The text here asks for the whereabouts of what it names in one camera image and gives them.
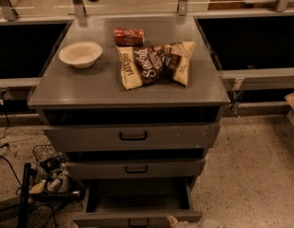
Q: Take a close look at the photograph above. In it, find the grey middle drawer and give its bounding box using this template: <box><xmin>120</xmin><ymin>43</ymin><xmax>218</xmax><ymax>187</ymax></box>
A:
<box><xmin>66</xmin><ymin>160</ymin><xmax>206</xmax><ymax>180</ymax></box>

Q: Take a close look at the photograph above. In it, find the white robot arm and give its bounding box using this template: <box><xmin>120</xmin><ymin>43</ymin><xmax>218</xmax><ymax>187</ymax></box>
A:
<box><xmin>167</xmin><ymin>216</ymin><xmax>227</xmax><ymax>228</ymax></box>

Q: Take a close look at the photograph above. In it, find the wire basket with items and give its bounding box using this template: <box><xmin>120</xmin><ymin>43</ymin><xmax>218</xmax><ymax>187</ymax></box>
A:
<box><xmin>29</xmin><ymin>144</ymin><xmax>82</xmax><ymax>200</ymax></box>

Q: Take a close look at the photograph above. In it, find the white paper bowl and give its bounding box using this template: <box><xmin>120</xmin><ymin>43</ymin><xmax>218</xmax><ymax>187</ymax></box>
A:
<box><xmin>59</xmin><ymin>42</ymin><xmax>103</xmax><ymax>68</ymax></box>

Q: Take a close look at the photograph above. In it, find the brown chip bag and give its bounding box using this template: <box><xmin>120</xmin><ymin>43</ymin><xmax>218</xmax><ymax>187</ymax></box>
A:
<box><xmin>117</xmin><ymin>41</ymin><xmax>196</xmax><ymax>90</ymax></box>

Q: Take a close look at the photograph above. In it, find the grey bottom drawer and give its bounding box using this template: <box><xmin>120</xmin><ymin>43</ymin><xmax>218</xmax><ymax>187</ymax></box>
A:
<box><xmin>73</xmin><ymin>177</ymin><xmax>202</xmax><ymax>228</ymax></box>

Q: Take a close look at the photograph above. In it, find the wooden box at right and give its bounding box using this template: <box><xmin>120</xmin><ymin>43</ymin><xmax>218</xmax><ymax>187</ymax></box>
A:
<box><xmin>284</xmin><ymin>92</ymin><xmax>294</xmax><ymax>127</ymax></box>

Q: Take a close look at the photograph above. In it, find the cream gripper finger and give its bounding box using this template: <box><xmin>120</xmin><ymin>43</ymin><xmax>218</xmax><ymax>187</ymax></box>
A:
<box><xmin>167</xmin><ymin>216</ymin><xmax>178</xmax><ymax>228</ymax></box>

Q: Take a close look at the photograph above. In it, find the grey drawer cabinet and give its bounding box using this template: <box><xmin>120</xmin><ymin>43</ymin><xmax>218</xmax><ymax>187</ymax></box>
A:
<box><xmin>27</xmin><ymin>15</ymin><xmax>231</xmax><ymax>188</ymax></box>

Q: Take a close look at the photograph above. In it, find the grey drawer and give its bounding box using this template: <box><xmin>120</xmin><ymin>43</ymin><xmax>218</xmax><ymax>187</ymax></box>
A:
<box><xmin>44</xmin><ymin>123</ymin><xmax>220</xmax><ymax>152</ymax></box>
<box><xmin>73</xmin><ymin>177</ymin><xmax>202</xmax><ymax>228</ymax></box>
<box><xmin>66</xmin><ymin>160</ymin><xmax>206</xmax><ymax>180</ymax></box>

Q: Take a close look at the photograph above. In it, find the grey top drawer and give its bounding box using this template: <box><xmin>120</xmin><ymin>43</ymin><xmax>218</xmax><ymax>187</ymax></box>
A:
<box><xmin>44</xmin><ymin>123</ymin><xmax>220</xmax><ymax>152</ymax></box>

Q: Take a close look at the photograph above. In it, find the black metal stand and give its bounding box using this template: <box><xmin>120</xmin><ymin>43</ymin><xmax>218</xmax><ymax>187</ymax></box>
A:
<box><xmin>17</xmin><ymin>162</ymin><xmax>31</xmax><ymax>228</ymax></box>

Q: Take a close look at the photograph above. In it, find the black floor cable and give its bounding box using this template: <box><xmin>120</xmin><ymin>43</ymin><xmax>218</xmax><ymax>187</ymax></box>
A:
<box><xmin>0</xmin><ymin>98</ymin><xmax>86</xmax><ymax>228</ymax></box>

